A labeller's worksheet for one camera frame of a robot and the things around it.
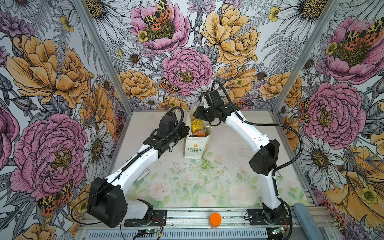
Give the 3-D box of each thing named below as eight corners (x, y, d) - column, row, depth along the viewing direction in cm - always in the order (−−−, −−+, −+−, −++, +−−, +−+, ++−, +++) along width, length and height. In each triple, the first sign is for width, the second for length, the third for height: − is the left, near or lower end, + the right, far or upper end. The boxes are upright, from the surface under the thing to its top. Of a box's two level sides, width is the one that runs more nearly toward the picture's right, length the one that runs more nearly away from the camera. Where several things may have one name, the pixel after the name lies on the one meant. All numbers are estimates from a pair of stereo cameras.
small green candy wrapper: (199, 166, 93) (199, 163, 90) (203, 161, 96) (204, 158, 93) (209, 174, 90) (209, 171, 87) (213, 168, 93) (214, 165, 90)
